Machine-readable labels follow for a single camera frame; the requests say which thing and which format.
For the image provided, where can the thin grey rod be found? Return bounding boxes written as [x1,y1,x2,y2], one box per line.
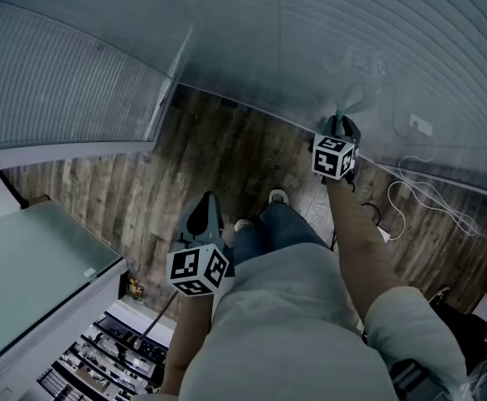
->
[134,292,180,350]

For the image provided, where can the white desk with glass top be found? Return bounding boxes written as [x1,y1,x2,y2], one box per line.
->
[0,169,129,401]

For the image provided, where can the person's right forearm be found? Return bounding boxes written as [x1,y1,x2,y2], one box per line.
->
[324,176,409,323]

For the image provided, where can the white patterned mat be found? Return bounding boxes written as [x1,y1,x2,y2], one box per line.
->
[297,178,335,230]

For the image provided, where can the person's blue jeans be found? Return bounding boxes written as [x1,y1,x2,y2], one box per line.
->
[232,200,332,269]

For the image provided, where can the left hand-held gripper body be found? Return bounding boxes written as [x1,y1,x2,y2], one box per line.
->
[166,228,236,298]

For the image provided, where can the black bag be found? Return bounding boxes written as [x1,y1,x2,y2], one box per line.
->
[429,286,487,375]

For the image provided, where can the person's white shirt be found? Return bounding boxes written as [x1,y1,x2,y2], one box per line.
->
[132,242,469,401]

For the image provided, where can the black waist pack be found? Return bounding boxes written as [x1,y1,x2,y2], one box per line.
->
[388,358,451,401]

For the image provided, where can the long white cable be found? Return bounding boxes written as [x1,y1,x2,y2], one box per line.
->
[387,131,480,241]

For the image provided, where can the person's right white shoe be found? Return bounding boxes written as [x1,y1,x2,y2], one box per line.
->
[267,188,290,206]

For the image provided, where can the black cable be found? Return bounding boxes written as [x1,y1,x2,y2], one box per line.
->
[360,201,383,227]

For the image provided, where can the person's left forearm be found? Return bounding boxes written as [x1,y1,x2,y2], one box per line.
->
[158,292,221,396]

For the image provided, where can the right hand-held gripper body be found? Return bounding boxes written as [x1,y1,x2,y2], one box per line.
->
[311,133,358,194]

